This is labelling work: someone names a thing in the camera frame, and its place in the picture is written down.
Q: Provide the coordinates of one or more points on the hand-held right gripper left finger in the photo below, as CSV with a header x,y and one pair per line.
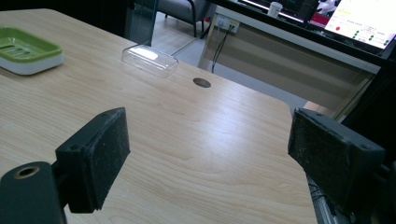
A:
x,y
93,161

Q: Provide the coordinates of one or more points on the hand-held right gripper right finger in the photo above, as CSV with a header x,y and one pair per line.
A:
x,y
333,158

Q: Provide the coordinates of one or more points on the green and white soap dish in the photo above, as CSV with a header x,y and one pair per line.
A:
x,y
26,49

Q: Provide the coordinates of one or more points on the white power strip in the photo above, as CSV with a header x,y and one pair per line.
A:
x,y
228,23

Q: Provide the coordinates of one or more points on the grey chair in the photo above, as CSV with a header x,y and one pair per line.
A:
x,y
183,12

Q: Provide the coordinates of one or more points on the beige desk with black top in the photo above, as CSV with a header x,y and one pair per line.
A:
x,y
280,62

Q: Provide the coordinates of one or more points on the white paper cup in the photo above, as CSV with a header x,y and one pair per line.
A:
x,y
275,8

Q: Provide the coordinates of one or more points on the clear plastic lid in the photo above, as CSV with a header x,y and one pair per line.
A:
x,y
150,60

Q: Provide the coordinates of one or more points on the computer monitor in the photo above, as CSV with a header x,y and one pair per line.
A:
x,y
358,21

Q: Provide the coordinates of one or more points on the glass panel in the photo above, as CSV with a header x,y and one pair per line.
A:
x,y
141,21

